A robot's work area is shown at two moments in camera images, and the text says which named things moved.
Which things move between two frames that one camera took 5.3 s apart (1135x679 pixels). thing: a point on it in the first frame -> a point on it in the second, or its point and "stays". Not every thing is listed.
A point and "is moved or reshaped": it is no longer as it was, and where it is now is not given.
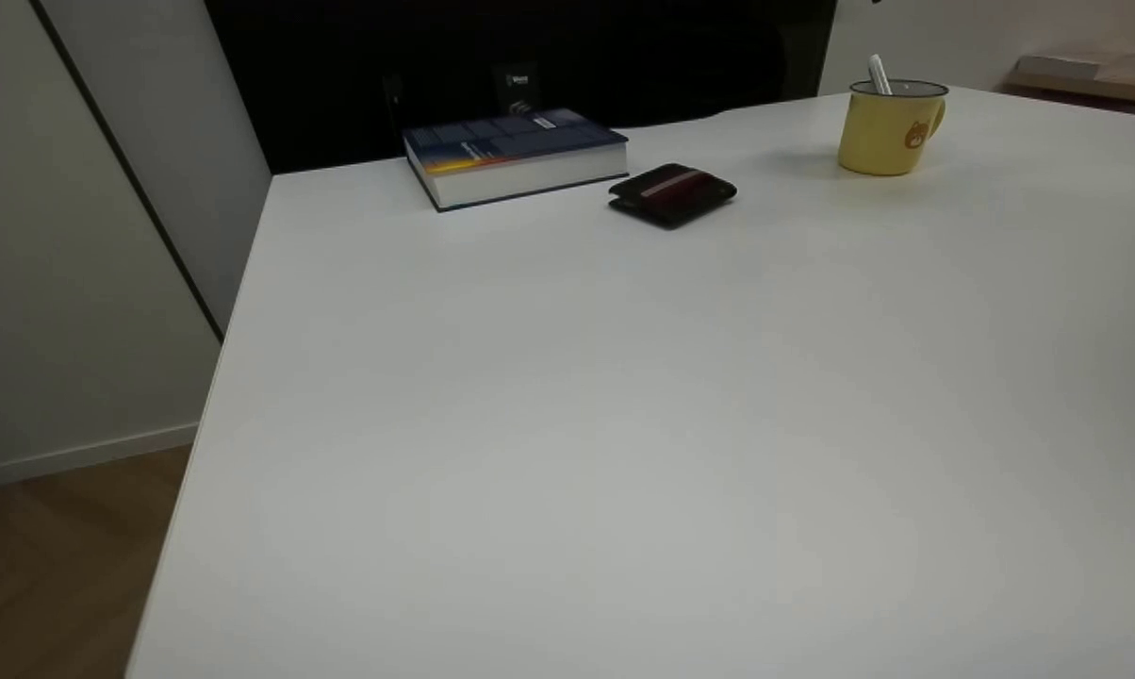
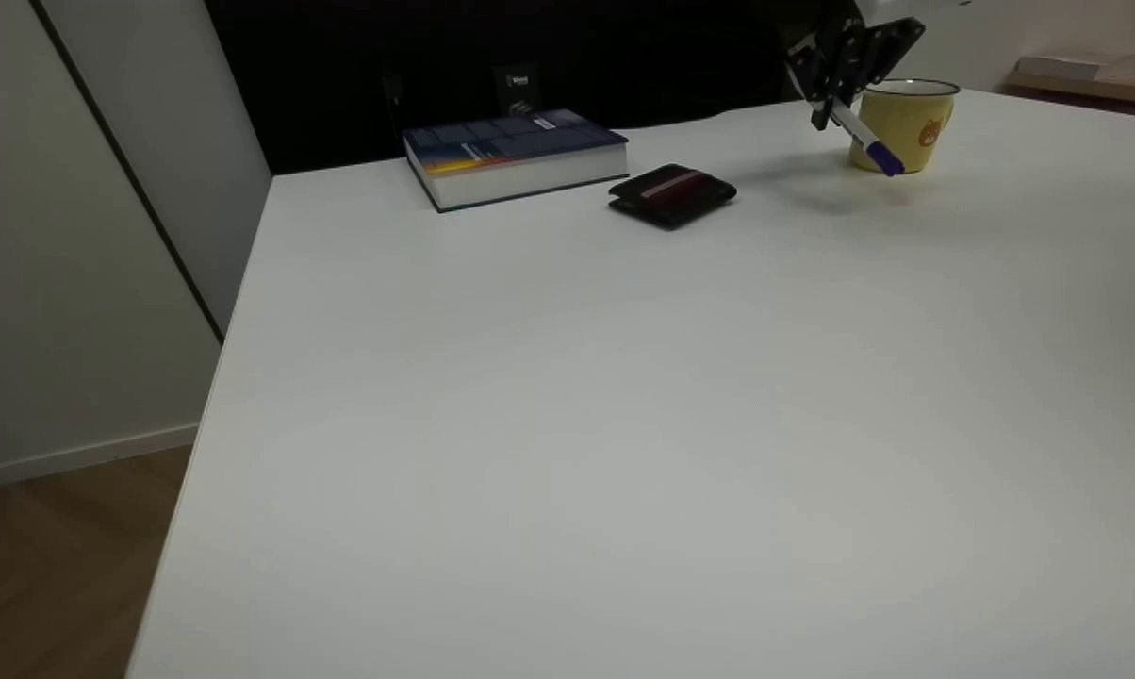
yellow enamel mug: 889,121 stays
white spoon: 877,68 is moved or reshaped
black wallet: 668,194 stays
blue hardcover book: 516,157 stays
